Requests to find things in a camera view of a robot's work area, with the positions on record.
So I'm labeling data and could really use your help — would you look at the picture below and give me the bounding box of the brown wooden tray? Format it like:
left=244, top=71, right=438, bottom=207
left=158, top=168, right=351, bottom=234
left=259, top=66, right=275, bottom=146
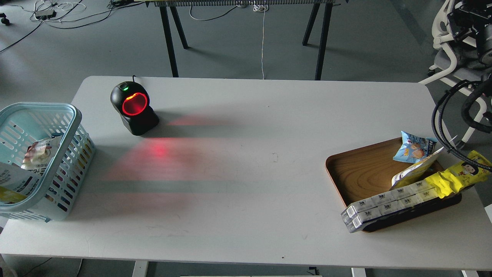
left=325, top=137, right=462, bottom=232

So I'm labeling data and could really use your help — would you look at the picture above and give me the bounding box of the light blue plastic basket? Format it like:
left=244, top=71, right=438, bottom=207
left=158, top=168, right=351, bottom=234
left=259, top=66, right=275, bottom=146
left=1, top=102, right=95, bottom=222

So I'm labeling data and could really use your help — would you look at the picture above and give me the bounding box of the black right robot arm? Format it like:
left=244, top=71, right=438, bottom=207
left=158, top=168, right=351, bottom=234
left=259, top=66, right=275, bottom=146
left=447, top=0, right=492, bottom=133

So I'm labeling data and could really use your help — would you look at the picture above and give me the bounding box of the black legged background table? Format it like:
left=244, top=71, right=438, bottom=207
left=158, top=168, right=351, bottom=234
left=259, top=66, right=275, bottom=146
left=146, top=0, right=339, bottom=81

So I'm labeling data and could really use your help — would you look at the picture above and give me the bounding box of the white boxed snack pack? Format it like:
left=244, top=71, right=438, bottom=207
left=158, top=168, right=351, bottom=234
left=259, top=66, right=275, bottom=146
left=341, top=180, right=439, bottom=233

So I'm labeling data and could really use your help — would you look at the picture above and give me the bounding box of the floor cables and power strip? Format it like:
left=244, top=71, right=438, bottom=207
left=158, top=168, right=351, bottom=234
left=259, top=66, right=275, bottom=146
left=0, top=0, right=146, bottom=52

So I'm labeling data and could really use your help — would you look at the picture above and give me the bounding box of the black barcode scanner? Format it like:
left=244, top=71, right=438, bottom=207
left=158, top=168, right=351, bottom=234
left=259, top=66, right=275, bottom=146
left=110, top=75, right=160, bottom=136

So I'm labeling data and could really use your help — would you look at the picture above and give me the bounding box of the yellow white snack pouch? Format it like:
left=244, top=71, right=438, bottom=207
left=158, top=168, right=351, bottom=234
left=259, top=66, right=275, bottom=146
left=0, top=163, right=42, bottom=204

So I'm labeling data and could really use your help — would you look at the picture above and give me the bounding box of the white hanging cable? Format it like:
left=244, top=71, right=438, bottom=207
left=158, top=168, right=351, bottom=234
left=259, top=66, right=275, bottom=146
left=253, top=4, right=269, bottom=80

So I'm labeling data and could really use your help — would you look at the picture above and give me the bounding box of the yellow cartoon snack bag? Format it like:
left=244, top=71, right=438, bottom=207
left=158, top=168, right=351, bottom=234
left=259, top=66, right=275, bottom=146
left=424, top=162, right=491, bottom=199

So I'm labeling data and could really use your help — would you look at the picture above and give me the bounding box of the blue snack bag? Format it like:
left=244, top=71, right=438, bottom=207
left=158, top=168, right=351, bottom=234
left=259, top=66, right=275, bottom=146
left=392, top=131, right=437, bottom=164

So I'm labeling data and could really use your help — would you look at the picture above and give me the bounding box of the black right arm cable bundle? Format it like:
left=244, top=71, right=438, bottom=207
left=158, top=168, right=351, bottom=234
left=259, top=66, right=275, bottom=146
left=431, top=79, right=492, bottom=173

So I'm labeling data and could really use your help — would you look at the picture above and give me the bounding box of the white red snack in basket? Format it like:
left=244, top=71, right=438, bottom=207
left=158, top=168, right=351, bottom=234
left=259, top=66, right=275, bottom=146
left=21, top=136, right=62, bottom=175

